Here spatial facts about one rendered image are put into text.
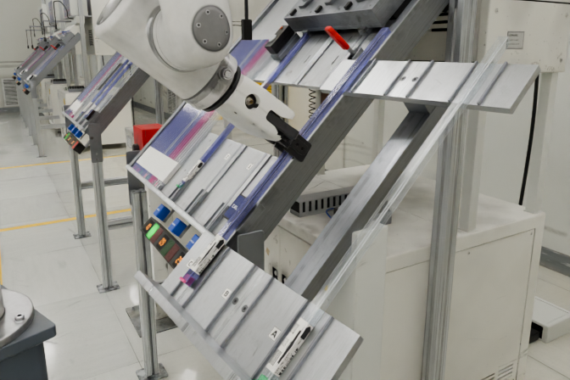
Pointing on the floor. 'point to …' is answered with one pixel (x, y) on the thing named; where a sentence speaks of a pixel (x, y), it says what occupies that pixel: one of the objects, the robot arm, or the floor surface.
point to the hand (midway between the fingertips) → (293, 145)
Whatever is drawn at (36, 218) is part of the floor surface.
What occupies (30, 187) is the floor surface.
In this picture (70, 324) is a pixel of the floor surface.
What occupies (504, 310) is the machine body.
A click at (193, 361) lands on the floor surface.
